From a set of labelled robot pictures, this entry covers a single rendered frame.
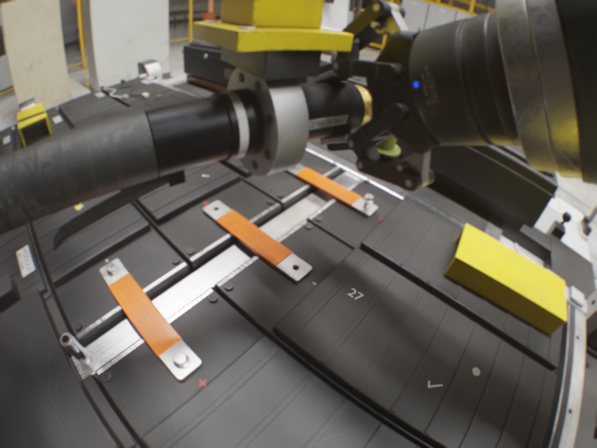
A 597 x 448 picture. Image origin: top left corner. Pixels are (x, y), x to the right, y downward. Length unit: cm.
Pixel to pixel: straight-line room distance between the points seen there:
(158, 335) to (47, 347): 11
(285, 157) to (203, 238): 17
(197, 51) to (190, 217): 58
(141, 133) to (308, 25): 12
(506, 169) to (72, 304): 57
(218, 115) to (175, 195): 21
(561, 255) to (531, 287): 49
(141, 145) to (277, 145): 8
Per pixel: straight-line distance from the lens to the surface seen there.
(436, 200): 49
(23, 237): 44
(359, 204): 40
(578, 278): 84
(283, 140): 19
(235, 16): 20
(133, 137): 18
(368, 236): 35
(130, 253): 35
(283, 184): 42
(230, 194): 40
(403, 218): 39
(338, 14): 300
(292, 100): 20
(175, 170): 20
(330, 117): 24
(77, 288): 34
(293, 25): 20
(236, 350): 26
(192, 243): 34
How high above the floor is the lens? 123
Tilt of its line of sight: 42 degrees down
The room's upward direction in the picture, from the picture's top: 8 degrees clockwise
